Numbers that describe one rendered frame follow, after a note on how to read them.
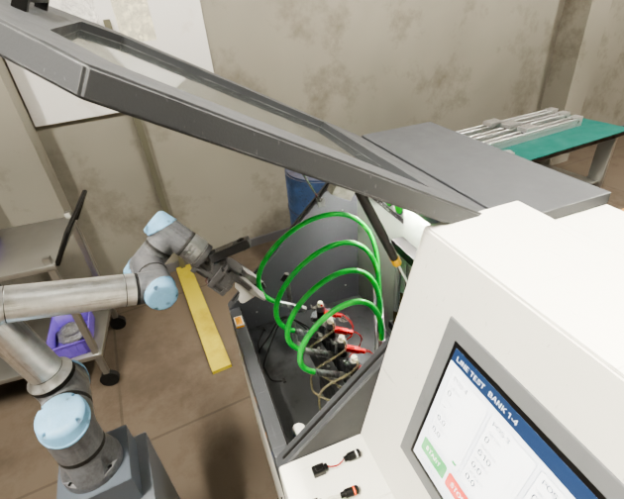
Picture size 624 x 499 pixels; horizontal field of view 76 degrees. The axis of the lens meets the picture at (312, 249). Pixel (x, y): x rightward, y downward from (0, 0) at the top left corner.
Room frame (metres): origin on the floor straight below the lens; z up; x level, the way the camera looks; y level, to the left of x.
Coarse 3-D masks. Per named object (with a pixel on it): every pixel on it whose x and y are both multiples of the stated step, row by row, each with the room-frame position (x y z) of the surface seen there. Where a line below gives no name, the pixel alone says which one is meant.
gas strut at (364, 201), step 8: (360, 200) 0.62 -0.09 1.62; (368, 200) 0.63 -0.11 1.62; (368, 208) 0.62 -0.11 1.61; (368, 216) 0.63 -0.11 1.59; (376, 216) 0.63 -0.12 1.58; (376, 224) 0.63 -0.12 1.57; (376, 232) 0.64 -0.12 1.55; (384, 232) 0.64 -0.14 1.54; (384, 240) 0.64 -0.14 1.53; (384, 248) 0.65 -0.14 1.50; (392, 248) 0.65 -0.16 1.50; (392, 256) 0.65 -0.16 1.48; (392, 264) 0.66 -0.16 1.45; (400, 264) 0.65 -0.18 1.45; (400, 272) 0.66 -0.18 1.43
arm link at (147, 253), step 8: (144, 248) 0.88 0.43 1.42; (152, 248) 0.88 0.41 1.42; (136, 256) 0.87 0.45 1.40; (144, 256) 0.86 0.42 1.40; (152, 256) 0.86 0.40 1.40; (160, 256) 0.87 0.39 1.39; (168, 256) 0.89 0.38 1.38; (128, 264) 0.86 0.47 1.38; (136, 264) 0.84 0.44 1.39; (144, 264) 0.82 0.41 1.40; (128, 272) 0.85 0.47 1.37; (136, 272) 0.82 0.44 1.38
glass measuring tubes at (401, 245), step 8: (392, 240) 1.01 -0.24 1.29; (400, 240) 1.00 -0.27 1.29; (400, 248) 0.96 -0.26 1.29; (408, 248) 0.96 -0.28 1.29; (400, 256) 0.99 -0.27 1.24; (408, 256) 0.92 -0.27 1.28; (408, 264) 0.93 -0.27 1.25; (408, 272) 0.93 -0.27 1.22; (400, 280) 0.97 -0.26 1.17; (400, 288) 0.96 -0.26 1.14; (400, 296) 0.96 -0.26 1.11; (392, 320) 1.01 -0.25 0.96; (392, 328) 0.98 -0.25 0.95
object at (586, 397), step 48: (432, 240) 0.61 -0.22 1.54; (480, 240) 0.57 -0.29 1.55; (528, 240) 0.56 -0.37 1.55; (576, 240) 0.55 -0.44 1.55; (432, 288) 0.56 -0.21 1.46; (480, 288) 0.48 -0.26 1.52; (528, 288) 0.44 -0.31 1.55; (576, 288) 0.43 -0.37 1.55; (432, 336) 0.52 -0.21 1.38; (480, 336) 0.44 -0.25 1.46; (528, 336) 0.38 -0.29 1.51; (576, 336) 0.34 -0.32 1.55; (384, 384) 0.58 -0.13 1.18; (528, 384) 0.35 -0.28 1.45; (576, 384) 0.31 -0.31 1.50; (384, 432) 0.53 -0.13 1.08; (576, 432) 0.28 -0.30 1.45
